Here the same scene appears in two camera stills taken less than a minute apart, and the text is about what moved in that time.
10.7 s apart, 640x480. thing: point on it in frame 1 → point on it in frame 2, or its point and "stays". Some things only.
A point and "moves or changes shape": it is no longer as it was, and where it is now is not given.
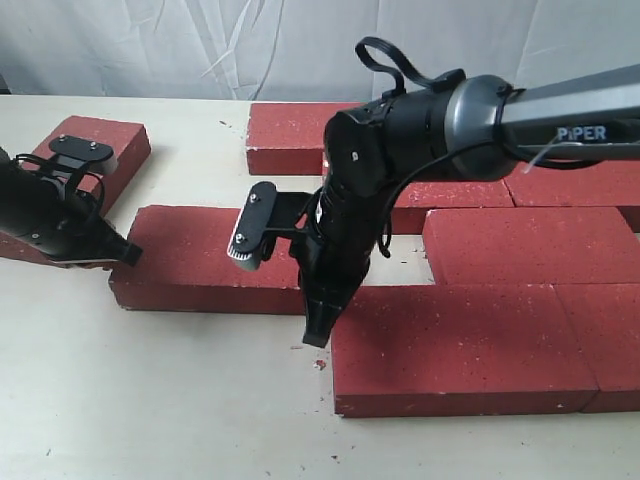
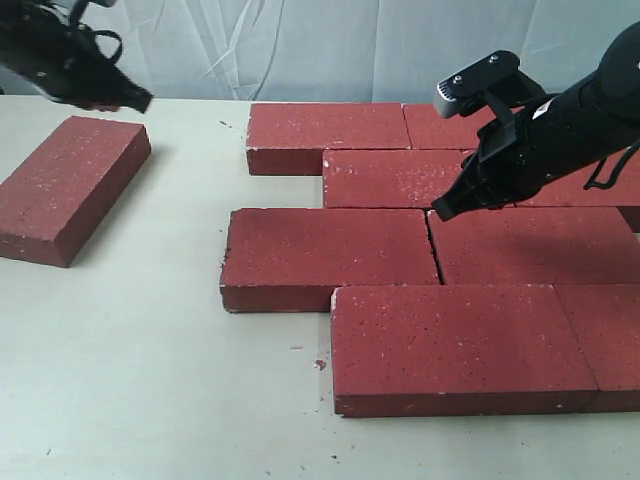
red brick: x=590 y=245 stays
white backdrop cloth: x=297 y=50 stays
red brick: x=288 y=138 stays
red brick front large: x=458 y=349 stays
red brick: x=606 y=319 stays
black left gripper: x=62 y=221 → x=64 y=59
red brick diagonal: x=186 y=267 moves or changes shape
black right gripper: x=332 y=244 → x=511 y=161
